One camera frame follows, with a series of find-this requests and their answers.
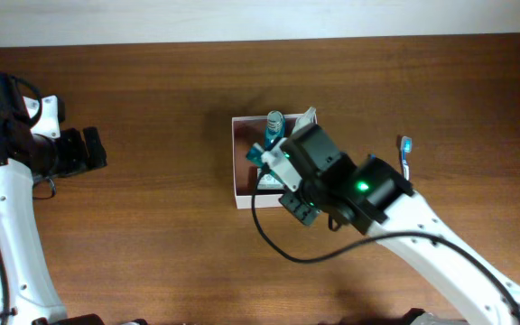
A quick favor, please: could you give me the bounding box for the clear spray bottle purple liquid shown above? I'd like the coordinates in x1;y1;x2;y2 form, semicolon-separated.
291;107;316;134

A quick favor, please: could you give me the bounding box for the green white small box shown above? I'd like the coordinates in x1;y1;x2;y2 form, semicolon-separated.
257;173;284;190

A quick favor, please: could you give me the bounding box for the teal mouthwash bottle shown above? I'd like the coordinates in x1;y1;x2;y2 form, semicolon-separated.
265;110;285;150

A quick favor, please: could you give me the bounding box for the teal white toothpaste tube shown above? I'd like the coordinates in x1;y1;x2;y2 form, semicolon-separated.
246;143;268;169

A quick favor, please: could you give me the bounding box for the blue white toothbrush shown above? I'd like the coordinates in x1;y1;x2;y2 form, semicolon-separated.
400;136;413;181

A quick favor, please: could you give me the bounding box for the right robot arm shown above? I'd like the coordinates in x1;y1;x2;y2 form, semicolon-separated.
280;124;520;324

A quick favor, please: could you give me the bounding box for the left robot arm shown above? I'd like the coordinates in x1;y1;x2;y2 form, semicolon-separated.
0;72;107;324

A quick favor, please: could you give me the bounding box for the white open cardboard box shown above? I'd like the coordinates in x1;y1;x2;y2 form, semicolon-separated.
231;113;303;209

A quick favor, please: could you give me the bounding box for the right black cable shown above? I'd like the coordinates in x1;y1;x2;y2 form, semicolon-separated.
250;164;520;325

